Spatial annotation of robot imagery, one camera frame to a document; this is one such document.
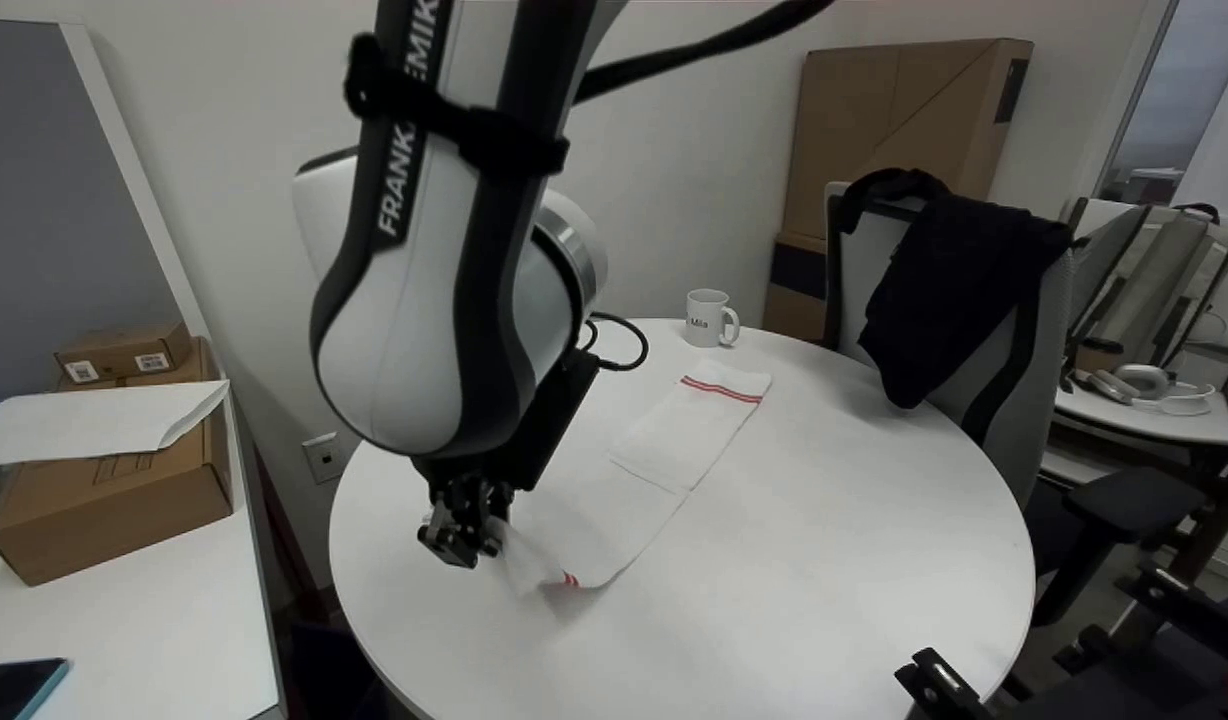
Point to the flat brown cardboard carton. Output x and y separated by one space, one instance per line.
904 122

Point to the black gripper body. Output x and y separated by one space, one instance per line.
479 482

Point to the black smartphone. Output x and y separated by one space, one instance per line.
13 690

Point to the grey folded panels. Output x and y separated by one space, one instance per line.
1159 283

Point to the window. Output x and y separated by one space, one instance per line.
1172 95

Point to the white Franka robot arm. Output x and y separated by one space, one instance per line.
426 306

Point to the white office desk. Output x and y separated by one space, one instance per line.
145 641

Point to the black office chair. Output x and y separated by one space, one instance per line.
1105 506

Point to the grey office chair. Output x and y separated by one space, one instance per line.
1039 387

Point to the white paper sheet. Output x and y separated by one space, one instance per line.
94 420

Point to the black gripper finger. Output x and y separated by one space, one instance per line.
485 541
436 535

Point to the small brown cardboard box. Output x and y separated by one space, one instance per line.
116 358

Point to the grey desk partition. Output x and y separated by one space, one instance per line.
54 202

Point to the white towel red stripes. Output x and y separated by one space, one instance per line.
665 452

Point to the large brown cardboard box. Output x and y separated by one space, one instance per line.
105 515

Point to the white ceramic mug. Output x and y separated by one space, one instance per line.
707 321

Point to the black jacket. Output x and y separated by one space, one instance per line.
957 283

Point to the white side table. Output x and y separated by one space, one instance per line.
1172 420

